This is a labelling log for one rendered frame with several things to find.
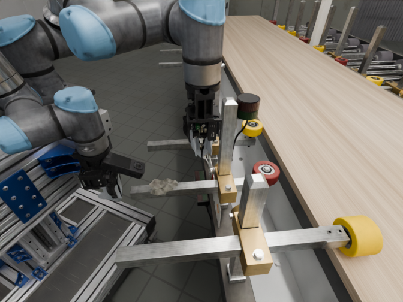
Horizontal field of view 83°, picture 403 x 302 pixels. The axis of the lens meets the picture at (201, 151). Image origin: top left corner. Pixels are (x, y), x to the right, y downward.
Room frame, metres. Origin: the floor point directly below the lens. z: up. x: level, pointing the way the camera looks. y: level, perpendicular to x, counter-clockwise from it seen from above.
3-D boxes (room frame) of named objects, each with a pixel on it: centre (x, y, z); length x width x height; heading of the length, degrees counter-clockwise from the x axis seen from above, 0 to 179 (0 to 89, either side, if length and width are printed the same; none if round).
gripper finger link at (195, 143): (0.43, 0.01, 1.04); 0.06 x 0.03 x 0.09; 6
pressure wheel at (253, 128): (0.75, -0.20, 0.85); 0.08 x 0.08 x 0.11
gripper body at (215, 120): (0.43, 0.00, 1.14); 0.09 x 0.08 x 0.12; 6
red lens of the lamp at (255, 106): (0.53, -0.12, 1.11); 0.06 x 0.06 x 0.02
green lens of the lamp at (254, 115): (0.53, -0.12, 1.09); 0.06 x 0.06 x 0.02
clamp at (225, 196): (0.50, -0.08, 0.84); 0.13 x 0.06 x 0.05; 6
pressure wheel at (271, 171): (0.49, -0.20, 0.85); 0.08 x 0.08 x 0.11
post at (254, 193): (0.27, -0.10, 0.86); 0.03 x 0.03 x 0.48; 6
